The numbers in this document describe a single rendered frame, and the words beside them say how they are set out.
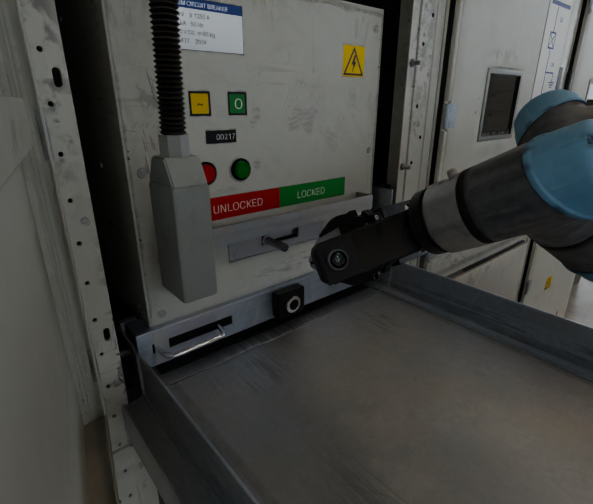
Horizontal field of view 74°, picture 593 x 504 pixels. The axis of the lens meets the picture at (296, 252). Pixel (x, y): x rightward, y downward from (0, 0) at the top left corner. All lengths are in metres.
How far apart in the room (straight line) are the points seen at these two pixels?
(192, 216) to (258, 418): 0.28
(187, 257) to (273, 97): 0.30
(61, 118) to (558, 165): 0.46
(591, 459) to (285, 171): 0.56
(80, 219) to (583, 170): 0.48
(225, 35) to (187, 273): 0.33
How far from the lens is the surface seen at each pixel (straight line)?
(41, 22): 0.50
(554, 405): 0.68
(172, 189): 0.46
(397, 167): 0.88
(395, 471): 0.52
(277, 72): 0.67
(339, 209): 0.73
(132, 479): 0.72
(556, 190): 0.36
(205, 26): 0.61
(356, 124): 0.80
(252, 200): 0.65
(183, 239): 0.48
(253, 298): 0.69
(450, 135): 0.95
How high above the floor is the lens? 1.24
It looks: 21 degrees down
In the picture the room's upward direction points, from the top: straight up
